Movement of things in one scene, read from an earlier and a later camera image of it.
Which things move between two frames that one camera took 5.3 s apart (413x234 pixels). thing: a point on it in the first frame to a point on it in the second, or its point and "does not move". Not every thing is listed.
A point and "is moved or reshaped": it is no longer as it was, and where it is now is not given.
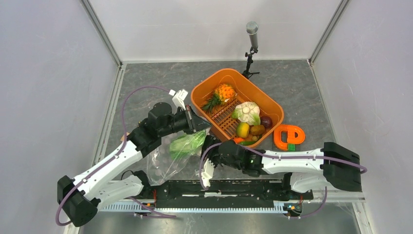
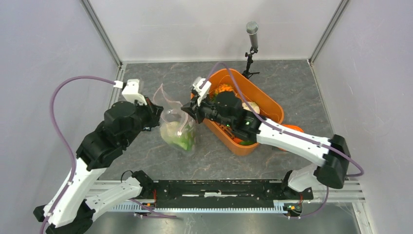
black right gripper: x=209 y=141 to x=195 y=111
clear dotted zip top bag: x=176 y=159 is moved or reshaped
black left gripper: x=195 y=123 to x=151 y=109
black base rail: x=239 y=192 does not move
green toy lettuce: x=186 y=144 is moved or reshaped
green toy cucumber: x=247 y=143 does not move
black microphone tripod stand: x=246 y=73 does not move
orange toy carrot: x=238 y=140 does not move
